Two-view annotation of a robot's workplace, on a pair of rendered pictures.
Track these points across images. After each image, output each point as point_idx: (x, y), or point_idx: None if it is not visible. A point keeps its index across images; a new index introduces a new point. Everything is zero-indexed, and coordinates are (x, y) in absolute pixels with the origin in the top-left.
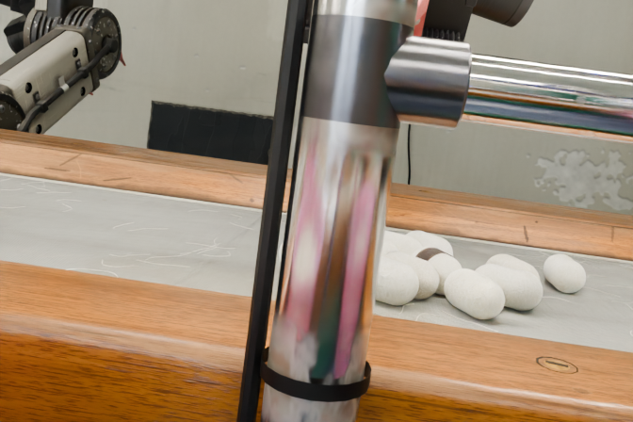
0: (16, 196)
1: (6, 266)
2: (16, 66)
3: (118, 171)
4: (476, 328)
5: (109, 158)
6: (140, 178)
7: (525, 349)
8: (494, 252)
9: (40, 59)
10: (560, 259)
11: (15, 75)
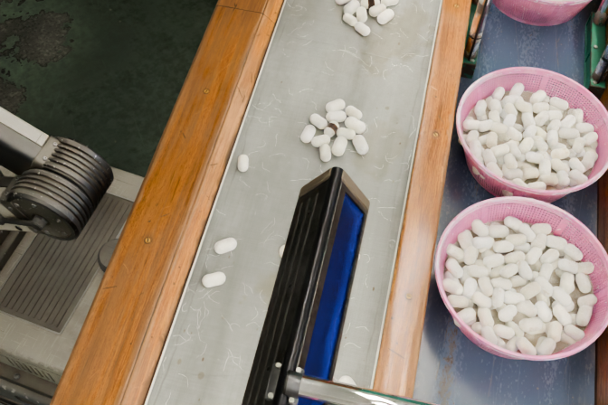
0: (291, 107)
1: (435, 72)
2: (14, 128)
3: (248, 76)
4: (400, 6)
5: (242, 77)
6: (252, 69)
7: (451, 7)
8: None
9: (4, 111)
10: None
11: (33, 130)
